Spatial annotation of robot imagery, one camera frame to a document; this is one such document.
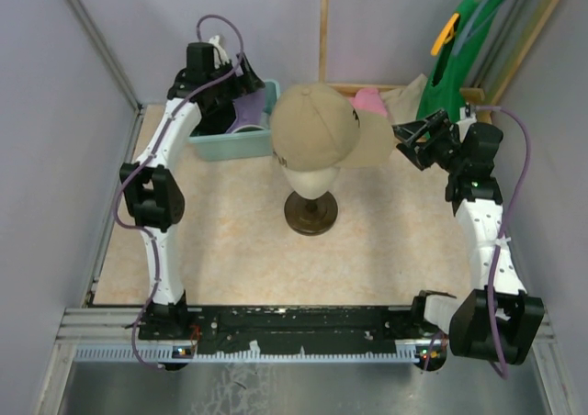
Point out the purple cap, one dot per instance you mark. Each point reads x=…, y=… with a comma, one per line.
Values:
x=248, y=111

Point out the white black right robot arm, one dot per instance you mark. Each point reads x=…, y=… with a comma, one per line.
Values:
x=498, y=321

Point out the grey plastic hanger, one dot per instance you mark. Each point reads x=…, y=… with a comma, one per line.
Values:
x=480, y=17

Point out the wooden clothes rack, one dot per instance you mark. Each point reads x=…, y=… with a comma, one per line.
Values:
x=389, y=42

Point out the teal plastic bin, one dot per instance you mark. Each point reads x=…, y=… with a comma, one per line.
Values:
x=248, y=143

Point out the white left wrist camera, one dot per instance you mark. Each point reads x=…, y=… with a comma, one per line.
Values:
x=221, y=56

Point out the beige cap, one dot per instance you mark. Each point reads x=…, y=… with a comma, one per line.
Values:
x=313, y=127

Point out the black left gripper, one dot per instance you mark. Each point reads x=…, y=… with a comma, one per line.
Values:
x=243, y=84

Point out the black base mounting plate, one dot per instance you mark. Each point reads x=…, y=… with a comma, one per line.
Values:
x=287, y=330

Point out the cream cloth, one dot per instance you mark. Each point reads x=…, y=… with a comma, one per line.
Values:
x=402, y=103

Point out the beige mannequin head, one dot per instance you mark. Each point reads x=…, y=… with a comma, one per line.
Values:
x=311, y=185

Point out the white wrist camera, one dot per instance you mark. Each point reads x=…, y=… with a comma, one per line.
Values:
x=221, y=56
x=466, y=112

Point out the green tank top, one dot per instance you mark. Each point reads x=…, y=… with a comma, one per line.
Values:
x=443, y=88

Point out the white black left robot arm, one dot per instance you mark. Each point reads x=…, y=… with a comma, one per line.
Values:
x=149, y=189

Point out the pink cloth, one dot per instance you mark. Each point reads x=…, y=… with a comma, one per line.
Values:
x=369, y=99

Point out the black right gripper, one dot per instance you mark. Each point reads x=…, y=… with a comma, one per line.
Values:
x=412, y=132

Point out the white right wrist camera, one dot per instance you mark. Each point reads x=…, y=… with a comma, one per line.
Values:
x=466, y=112

